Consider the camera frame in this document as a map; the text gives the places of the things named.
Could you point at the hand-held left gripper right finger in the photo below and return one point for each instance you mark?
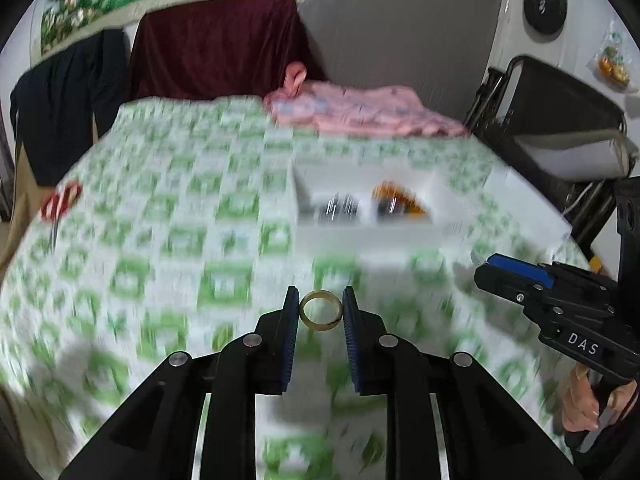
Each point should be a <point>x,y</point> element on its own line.
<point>351,345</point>

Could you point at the white box lid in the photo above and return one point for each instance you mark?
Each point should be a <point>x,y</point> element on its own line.
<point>535,215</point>

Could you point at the black jacket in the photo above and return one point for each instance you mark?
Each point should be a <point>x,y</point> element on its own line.
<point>65,105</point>

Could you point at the ornate silver jewelry piece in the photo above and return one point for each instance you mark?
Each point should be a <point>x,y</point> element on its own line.
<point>340,207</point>

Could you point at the person's right hand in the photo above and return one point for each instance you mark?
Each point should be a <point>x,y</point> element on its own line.
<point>580,400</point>

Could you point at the pink cloth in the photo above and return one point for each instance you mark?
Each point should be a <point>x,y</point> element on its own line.
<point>360,110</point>

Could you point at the beige chair back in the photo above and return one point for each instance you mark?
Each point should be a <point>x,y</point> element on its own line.
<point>25,200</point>

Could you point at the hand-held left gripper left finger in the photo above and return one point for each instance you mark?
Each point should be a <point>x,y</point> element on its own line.
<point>289,340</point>

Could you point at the maroon velvet cloth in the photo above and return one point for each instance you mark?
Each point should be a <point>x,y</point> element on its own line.
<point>215,50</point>

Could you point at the black folding chair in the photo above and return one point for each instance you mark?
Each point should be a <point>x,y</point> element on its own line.
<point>550,100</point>

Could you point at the white cardboard box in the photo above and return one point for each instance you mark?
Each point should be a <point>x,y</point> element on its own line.
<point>360,240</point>

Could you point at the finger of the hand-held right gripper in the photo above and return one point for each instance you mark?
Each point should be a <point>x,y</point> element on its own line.
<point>520,270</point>
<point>505,287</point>

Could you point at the clear bag with oranges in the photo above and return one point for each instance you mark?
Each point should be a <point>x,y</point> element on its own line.
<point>612,62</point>

